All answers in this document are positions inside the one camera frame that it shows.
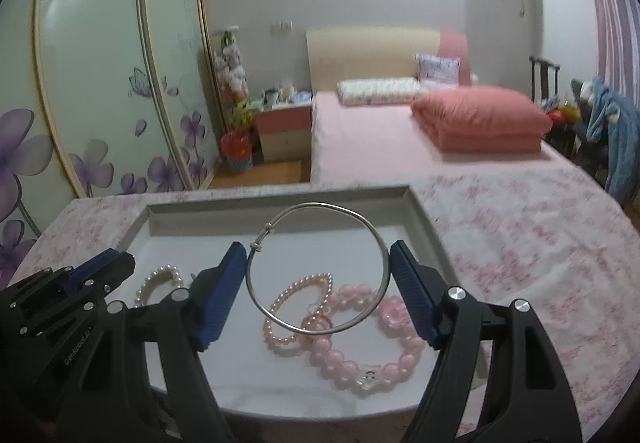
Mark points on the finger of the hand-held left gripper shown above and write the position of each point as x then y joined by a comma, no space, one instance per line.
92,265
117,268

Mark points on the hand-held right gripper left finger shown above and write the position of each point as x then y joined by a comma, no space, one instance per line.
220,303

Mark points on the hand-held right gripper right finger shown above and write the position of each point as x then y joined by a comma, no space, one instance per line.
412,293

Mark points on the thin silver bangle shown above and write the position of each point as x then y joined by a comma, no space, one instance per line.
248,275

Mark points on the grey cardboard tray box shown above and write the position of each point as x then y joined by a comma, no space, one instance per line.
310,223

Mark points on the red waste bin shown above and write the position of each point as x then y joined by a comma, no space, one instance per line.
236,150

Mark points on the pink bed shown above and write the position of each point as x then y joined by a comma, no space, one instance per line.
370,143

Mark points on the pink nightstand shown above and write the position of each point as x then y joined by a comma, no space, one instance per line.
282,128

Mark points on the folded pink quilt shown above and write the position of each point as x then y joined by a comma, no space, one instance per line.
480,118

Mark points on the white patterned pillow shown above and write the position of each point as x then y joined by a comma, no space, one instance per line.
377,90

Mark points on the flower print sliding wardrobe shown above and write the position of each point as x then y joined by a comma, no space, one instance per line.
90,48

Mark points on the purple floral pillow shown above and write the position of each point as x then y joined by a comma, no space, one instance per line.
439,69

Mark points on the plush toy tower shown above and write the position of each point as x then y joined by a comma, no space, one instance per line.
232,73

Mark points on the colourful clothes pile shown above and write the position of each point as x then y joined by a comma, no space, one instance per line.
562,113

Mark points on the beige and pink headboard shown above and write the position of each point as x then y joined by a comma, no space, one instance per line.
370,53

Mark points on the dark wooden chair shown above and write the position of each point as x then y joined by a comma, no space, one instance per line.
545,78

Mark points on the pink curtain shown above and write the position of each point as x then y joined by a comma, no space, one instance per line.
615,8

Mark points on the wall socket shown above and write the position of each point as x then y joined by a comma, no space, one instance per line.
280,27

